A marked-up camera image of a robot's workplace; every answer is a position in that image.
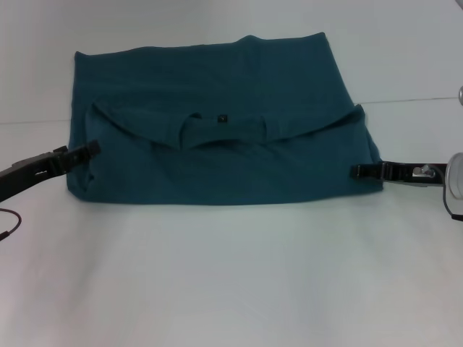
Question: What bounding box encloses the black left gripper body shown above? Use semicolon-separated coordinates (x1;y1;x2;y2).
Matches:
0;146;69;204

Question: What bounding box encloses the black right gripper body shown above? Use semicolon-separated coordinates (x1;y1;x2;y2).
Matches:
383;161;449;189

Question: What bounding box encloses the teal FREE print T-shirt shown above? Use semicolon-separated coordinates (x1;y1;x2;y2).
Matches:
64;32;385;207

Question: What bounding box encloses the left arm plug cable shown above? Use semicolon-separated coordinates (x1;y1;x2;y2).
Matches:
0;207;23;242

